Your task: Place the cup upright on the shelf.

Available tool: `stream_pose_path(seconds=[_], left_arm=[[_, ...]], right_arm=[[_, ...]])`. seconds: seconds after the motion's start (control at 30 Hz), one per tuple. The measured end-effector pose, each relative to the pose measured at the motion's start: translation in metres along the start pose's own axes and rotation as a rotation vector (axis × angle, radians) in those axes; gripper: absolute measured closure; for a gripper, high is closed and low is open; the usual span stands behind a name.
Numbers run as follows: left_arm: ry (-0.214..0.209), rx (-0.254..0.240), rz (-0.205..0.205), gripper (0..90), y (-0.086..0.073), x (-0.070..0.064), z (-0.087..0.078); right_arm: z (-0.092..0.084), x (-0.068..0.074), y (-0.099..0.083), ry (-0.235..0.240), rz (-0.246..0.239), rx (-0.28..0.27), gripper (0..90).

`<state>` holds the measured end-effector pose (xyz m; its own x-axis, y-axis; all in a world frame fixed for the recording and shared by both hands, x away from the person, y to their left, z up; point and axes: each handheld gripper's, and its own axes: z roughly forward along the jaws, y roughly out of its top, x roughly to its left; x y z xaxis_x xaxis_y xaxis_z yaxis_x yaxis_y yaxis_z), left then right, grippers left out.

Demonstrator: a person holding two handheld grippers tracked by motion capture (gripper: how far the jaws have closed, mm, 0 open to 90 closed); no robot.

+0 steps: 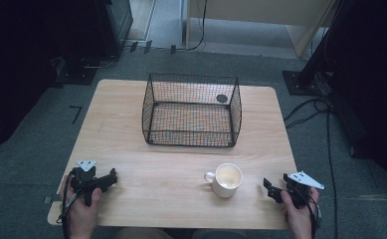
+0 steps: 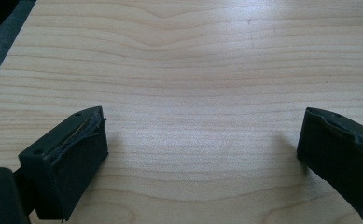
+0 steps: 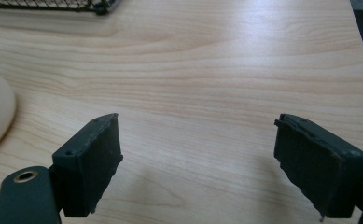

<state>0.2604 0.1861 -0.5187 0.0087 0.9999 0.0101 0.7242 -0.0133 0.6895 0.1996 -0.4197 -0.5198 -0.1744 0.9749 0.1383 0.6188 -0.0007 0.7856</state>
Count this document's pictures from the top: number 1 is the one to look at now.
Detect person's left hand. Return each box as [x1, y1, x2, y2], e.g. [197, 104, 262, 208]
[63, 186, 102, 231]

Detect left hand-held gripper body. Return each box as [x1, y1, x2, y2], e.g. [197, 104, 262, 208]
[69, 159, 98, 207]

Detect black wire mesh basket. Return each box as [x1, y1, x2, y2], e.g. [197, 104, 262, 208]
[141, 72, 243, 148]

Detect hand-held gripper cable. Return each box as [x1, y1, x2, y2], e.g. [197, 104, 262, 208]
[298, 190, 318, 239]
[57, 168, 80, 239]

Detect person's right hand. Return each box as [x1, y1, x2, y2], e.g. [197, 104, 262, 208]
[280, 186, 320, 231]

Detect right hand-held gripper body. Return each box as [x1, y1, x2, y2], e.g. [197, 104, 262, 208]
[282, 170, 325, 210]

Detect thin black hanging cable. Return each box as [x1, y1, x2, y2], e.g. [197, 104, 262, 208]
[184, 0, 209, 52]

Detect looped black floor cables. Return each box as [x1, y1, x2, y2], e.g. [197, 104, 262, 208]
[283, 95, 333, 130]

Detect black metal stand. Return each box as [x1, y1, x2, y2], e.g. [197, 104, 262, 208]
[282, 0, 351, 98]

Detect right hand-held gripper cable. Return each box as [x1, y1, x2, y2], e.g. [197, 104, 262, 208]
[298, 190, 318, 239]

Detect black stand base plate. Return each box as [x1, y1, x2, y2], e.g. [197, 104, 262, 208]
[52, 57, 99, 86]

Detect white cup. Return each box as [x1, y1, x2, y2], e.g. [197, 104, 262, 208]
[203, 162, 244, 199]

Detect beige wooden furniture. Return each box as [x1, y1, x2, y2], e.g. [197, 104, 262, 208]
[184, 0, 336, 59]

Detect black cabinet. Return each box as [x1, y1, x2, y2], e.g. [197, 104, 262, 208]
[93, 0, 134, 58]

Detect grey tape piece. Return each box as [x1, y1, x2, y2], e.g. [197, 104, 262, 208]
[43, 194, 63, 205]

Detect long black floor cable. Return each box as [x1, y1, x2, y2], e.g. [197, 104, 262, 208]
[325, 108, 339, 239]

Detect left hand-held gripper cable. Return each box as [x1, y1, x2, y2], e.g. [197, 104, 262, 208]
[57, 168, 80, 239]

